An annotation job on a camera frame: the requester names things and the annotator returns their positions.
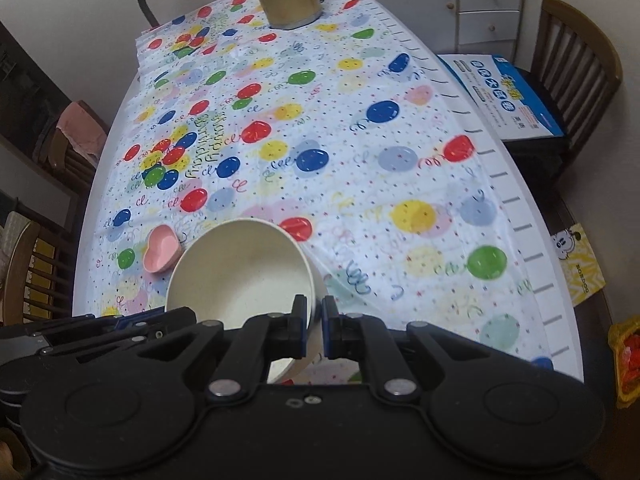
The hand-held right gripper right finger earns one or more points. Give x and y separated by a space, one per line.
327 332

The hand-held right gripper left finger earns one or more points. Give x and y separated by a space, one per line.
300 332

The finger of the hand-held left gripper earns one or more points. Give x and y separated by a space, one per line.
125 342
75 324

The cream bowl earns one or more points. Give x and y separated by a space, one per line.
240 280

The wooden chair with yellow cushion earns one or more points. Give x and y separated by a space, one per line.
20 265

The pink heart-shaped dish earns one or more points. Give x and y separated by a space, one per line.
160 252

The wooden chair with towel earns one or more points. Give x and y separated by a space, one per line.
65 162

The balloon print tablecloth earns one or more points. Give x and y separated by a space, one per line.
350 170

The pink towel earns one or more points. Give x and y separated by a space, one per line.
82 127

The dark wooden cabinet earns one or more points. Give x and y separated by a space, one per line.
30 105

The yellow cartoon bag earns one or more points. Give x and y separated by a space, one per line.
582 270

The black seat cushion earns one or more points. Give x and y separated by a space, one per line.
540 160

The blue and white flat box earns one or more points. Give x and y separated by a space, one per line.
500 95

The yellow and red bag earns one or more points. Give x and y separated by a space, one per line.
627 360

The white drawer cabinet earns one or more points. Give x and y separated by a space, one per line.
480 5

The dark wooden slatted chair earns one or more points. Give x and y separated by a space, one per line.
600 50

